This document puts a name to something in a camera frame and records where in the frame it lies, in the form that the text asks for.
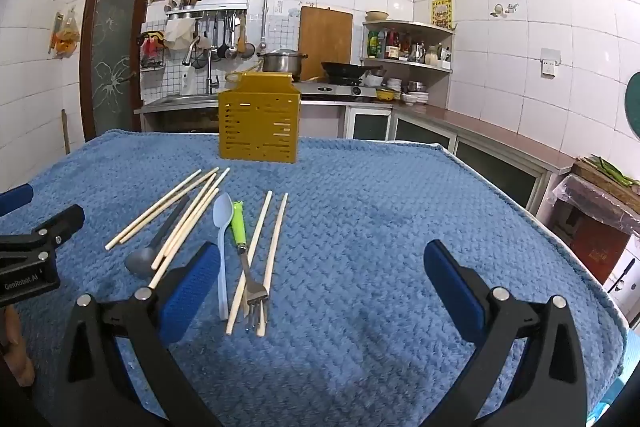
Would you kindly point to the wooden stick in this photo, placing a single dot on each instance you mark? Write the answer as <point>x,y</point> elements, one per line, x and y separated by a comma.
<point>65,132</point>

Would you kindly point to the wooden cutting board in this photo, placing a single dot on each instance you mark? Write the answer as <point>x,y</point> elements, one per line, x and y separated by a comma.
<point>325,42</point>

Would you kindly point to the white hanging cloth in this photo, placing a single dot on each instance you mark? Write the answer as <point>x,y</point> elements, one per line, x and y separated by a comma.
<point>177,34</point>

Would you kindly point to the crate of green vegetables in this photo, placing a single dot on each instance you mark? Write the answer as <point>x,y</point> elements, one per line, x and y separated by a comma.
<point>607,174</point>

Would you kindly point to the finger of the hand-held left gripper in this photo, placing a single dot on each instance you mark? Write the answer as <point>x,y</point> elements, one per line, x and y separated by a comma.
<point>55,227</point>
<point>15,199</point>

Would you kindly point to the dark grey spoon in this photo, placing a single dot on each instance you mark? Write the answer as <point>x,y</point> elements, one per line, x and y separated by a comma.
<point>140,261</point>

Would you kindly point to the white corner shelf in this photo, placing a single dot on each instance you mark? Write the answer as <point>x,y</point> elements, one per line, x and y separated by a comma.
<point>425,66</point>

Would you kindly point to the black wok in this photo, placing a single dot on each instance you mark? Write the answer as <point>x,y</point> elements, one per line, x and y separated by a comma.
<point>345,69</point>

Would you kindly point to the wooden chopstick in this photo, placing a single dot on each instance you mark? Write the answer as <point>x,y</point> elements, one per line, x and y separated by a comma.
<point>276,252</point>
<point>191,218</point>
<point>184,238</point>
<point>170,204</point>
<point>262,222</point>
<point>152,210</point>

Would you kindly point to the cream bowl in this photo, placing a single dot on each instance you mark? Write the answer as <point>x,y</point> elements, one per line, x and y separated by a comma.
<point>377,16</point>

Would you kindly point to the steel kitchen sink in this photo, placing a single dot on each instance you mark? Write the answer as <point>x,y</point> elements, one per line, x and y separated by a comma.
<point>175,101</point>

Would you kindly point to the green round board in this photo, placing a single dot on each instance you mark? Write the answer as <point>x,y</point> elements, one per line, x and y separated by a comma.
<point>634,112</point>

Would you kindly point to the stack of white bowls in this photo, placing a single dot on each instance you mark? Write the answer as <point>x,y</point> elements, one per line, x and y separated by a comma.
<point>415,96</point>

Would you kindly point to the steel gas stove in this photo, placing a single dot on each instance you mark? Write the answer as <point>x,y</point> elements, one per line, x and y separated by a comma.
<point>340,93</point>

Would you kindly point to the yellow slotted utensil holder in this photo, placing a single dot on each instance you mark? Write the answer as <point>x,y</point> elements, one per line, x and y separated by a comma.
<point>260,127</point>

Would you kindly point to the red cabinet with plastic cover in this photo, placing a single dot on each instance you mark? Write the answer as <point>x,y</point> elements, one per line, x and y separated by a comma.
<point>595,242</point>

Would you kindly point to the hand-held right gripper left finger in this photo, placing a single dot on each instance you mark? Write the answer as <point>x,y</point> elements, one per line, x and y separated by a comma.
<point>192,292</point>

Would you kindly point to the orange plastic bag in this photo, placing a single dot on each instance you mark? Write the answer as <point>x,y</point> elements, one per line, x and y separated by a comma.
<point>65,39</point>

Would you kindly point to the row of condiment bottles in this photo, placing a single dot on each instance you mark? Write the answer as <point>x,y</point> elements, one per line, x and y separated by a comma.
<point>395,47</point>

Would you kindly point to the row of hanging kitchen utensils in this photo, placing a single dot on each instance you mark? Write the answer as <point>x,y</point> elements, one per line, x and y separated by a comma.
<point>230,42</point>

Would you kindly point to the metal faucet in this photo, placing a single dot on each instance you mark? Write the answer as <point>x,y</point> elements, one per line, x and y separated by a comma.
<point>210,77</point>

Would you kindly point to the metal wall utensil rack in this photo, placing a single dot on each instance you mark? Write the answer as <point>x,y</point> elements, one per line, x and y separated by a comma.
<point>210,8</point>

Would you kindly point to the yellow bowl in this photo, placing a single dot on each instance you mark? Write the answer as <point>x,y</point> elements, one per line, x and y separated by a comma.
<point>387,96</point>

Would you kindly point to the yellow wall poster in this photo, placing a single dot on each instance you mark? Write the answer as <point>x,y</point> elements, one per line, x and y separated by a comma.
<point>442,13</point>

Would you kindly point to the pale plastic spoon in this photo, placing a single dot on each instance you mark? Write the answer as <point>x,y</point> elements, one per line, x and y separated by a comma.
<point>223,212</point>

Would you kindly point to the blue textured blanket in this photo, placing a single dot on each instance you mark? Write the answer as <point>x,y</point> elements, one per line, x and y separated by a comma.
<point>375,232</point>

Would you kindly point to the steel cooking pot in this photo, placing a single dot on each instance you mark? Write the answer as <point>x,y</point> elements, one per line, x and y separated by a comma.
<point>280,62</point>

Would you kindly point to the kitchen counter cabinet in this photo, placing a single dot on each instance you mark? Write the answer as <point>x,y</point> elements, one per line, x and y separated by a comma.
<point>500,167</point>

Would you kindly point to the white wall switch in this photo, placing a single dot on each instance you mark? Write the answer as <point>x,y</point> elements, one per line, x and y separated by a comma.
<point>550,66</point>

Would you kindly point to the brown framed glass door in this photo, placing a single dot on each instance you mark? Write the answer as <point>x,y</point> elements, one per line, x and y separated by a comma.
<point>112,57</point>

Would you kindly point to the wall hook ornament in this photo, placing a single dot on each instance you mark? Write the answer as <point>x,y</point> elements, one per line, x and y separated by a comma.
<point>502,9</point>

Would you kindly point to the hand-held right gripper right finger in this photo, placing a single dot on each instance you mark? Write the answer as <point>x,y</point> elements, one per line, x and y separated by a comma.
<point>452,292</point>

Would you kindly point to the person's left hand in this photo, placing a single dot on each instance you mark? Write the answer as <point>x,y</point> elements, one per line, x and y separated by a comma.
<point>15,347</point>

